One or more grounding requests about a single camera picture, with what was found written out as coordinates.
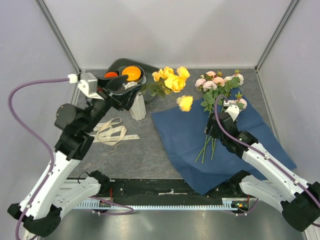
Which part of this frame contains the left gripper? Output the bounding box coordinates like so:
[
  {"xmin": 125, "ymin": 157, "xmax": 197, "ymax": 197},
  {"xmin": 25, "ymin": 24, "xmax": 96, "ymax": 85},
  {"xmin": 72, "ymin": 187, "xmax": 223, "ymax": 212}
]
[{"xmin": 82, "ymin": 74, "xmax": 142, "ymax": 133}]

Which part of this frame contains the blue wrapping paper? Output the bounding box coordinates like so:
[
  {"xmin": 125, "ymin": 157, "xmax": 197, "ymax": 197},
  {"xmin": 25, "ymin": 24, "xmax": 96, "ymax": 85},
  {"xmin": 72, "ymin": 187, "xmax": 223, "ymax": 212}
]
[{"xmin": 151, "ymin": 99, "xmax": 297, "ymax": 195}]

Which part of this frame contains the pink flower bunch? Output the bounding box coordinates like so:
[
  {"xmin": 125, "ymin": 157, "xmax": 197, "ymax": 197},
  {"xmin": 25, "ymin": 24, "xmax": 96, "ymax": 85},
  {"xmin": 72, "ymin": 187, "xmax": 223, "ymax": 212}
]
[{"xmin": 195, "ymin": 69, "xmax": 248, "ymax": 164}]

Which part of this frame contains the cream printed ribbon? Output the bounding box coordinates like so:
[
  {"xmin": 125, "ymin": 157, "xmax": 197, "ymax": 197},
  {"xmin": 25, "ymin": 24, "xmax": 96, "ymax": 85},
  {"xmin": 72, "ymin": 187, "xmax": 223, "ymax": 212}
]
[{"xmin": 91, "ymin": 117, "xmax": 140, "ymax": 146}]

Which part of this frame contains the yellow flower bunch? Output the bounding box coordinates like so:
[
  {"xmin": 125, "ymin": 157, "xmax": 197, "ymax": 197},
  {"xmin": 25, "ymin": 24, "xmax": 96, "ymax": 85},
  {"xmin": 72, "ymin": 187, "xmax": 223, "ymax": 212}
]
[{"xmin": 141, "ymin": 66, "xmax": 190, "ymax": 98}]

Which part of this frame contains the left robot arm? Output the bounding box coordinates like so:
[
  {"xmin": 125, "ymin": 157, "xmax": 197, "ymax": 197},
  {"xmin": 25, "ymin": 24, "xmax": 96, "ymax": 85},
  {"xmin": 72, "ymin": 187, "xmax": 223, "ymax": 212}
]
[{"xmin": 7, "ymin": 73, "xmax": 142, "ymax": 238}]

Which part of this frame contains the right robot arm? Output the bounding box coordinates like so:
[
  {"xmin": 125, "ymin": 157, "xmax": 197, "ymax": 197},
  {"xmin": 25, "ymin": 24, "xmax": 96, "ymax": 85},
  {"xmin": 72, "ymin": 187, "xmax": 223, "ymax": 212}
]
[{"xmin": 205, "ymin": 111, "xmax": 320, "ymax": 232}]

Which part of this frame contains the white ribbed vase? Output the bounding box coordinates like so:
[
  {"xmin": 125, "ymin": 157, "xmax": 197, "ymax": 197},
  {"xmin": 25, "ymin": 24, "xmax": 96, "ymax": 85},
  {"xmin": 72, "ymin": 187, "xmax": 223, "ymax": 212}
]
[{"xmin": 124, "ymin": 82, "xmax": 146, "ymax": 121}]

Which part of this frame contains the orange cup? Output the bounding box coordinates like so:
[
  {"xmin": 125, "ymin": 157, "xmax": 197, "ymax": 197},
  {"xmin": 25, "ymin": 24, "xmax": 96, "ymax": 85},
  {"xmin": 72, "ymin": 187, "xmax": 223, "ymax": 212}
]
[{"xmin": 103, "ymin": 71, "xmax": 119, "ymax": 78}]

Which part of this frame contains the orange bowl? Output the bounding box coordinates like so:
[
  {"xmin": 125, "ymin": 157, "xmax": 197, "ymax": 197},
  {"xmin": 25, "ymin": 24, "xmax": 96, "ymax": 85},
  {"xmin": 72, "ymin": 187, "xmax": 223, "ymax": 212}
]
[{"xmin": 121, "ymin": 65, "xmax": 144, "ymax": 83}]

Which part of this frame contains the grey plate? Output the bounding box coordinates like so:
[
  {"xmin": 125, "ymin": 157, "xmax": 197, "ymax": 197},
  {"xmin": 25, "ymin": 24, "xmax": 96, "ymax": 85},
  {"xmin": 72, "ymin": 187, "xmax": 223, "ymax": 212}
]
[{"xmin": 138, "ymin": 75, "xmax": 147, "ymax": 85}]

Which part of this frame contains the dark grey tray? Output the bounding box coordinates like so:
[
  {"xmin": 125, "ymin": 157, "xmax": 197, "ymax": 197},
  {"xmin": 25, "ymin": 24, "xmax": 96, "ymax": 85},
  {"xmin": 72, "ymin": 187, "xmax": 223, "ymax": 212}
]
[{"xmin": 104, "ymin": 57, "xmax": 166, "ymax": 105}]

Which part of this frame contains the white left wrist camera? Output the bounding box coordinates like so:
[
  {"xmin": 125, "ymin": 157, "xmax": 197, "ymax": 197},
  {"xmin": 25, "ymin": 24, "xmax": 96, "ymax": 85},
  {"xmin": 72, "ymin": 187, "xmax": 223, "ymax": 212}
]
[{"xmin": 77, "ymin": 72, "xmax": 103, "ymax": 100}]

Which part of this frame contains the white slotted cable duct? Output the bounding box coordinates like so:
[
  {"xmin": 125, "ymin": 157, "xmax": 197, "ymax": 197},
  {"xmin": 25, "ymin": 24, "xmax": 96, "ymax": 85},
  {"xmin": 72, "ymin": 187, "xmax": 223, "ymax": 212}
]
[{"xmin": 74, "ymin": 198, "xmax": 249, "ymax": 211}]

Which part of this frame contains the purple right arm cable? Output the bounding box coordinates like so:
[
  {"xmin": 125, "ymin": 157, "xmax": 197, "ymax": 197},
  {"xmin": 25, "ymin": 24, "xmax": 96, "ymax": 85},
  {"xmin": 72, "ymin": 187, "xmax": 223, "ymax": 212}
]
[{"xmin": 213, "ymin": 94, "xmax": 320, "ymax": 201}]

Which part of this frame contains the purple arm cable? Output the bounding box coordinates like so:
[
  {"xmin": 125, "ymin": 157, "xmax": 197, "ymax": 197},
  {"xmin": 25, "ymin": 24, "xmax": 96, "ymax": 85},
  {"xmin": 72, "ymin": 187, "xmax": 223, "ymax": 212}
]
[
  {"xmin": 213, "ymin": 94, "xmax": 320, "ymax": 201},
  {"xmin": 7, "ymin": 74, "xmax": 79, "ymax": 240}
]

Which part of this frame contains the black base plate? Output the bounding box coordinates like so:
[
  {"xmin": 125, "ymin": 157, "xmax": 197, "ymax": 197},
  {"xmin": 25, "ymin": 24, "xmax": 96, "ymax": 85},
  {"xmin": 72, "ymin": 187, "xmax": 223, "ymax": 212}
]
[{"xmin": 97, "ymin": 178, "xmax": 242, "ymax": 206}]

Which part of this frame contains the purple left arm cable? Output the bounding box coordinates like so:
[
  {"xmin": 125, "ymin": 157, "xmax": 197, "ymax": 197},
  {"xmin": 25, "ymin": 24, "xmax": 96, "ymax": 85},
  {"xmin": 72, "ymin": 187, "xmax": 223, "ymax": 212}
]
[{"xmin": 7, "ymin": 74, "xmax": 79, "ymax": 240}]

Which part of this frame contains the left aluminium frame post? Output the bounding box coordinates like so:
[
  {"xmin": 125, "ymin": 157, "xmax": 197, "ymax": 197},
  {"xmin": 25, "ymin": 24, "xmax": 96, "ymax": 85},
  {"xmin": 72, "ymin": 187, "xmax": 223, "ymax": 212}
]
[{"xmin": 34, "ymin": 0, "xmax": 82, "ymax": 73}]

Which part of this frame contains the aluminium frame post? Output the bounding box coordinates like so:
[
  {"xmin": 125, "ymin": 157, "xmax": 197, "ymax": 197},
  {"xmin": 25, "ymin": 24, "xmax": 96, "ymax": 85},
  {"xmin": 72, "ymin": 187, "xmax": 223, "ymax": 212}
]
[
  {"xmin": 34, "ymin": 0, "xmax": 82, "ymax": 73},
  {"xmin": 254, "ymin": 0, "xmax": 301, "ymax": 73}
]

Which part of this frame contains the right aluminium frame post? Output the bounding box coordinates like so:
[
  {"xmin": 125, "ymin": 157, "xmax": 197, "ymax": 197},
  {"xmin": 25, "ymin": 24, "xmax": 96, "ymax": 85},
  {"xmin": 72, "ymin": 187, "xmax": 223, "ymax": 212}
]
[{"xmin": 254, "ymin": 0, "xmax": 301, "ymax": 73}]

